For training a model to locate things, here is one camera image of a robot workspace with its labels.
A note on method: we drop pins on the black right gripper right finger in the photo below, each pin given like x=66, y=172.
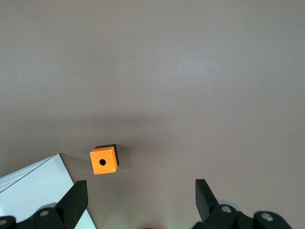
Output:
x=205, y=202

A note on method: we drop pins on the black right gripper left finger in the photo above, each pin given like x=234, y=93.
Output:
x=74, y=202

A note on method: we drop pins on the orange button enclosure box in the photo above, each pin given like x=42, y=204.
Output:
x=102, y=164

